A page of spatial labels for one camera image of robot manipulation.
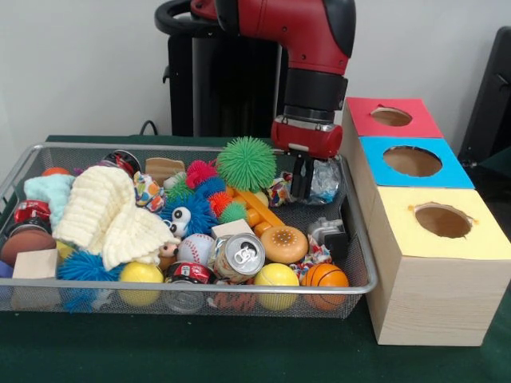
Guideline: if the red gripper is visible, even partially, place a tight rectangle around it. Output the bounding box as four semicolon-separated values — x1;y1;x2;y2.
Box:
270;119;344;200

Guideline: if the crushed clear plastic bottle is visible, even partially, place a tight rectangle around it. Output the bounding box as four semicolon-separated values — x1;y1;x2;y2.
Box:
305;159;341;205

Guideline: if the cream waffle cloth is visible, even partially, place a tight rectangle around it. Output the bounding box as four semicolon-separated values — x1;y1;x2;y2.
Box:
52;165;181;270

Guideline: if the wooden box with three holes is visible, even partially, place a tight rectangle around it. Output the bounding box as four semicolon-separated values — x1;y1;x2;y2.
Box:
337;97;511;346

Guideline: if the green spiky rubber ball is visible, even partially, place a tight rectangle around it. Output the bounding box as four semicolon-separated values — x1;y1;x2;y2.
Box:
216;136;277;192

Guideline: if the opened silver drink can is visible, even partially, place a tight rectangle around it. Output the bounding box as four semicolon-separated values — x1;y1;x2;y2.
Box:
207;233;267;285

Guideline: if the white baseball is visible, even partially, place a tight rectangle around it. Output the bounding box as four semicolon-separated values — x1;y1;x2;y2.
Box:
177;233;216;265

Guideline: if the orange plush toy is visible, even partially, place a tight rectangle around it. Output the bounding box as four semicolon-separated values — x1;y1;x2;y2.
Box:
157;242;180;270

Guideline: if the side table with green cloth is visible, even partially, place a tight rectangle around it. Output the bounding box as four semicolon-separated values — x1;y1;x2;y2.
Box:
477;148;511;188

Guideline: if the black upright panel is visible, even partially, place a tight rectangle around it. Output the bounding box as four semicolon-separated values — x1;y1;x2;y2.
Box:
458;26;511;160

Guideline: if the blue spiky ball with eyes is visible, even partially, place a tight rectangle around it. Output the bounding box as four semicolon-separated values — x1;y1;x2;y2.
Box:
56;250;125;282

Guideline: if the mint knitted cloth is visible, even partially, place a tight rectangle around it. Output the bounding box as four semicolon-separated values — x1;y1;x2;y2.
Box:
23;174;77;232

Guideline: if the plain wooden block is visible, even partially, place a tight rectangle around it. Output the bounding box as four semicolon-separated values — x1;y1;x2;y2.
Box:
11;249;60;280

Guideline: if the brown toy football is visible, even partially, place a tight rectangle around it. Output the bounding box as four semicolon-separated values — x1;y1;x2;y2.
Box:
0;230;57;267

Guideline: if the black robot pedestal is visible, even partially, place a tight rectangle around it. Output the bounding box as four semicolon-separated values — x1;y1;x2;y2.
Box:
154;0;291;139

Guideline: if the shallow wire mesh bin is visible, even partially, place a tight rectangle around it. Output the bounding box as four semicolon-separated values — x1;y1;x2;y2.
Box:
0;142;379;320

